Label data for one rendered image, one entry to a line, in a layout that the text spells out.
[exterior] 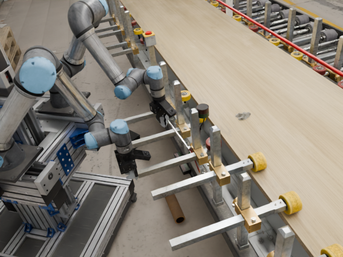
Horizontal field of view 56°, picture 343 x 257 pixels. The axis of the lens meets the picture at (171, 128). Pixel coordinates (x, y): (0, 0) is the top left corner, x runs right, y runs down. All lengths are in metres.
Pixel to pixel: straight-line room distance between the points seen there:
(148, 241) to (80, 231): 0.47
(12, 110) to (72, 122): 0.67
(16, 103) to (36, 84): 0.12
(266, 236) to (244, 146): 0.44
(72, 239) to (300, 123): 1.57
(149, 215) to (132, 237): 0.21
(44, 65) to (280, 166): 1.07
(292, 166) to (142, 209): 1.37
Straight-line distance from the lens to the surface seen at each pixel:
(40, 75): 1.22
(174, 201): 2.48
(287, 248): 1.09
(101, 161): 3.06
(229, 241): 1.54
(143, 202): 2.62
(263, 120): 1.81
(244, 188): 1.20
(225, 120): 1.81
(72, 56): 1.88
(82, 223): 2.37
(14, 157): 1.62
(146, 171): 1.62
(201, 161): 1.65
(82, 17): 1.57
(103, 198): 2.46
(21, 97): 1.29
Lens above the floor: 1.99
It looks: 38 degrees down
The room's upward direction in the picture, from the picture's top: 8 degrees counter-clockwise
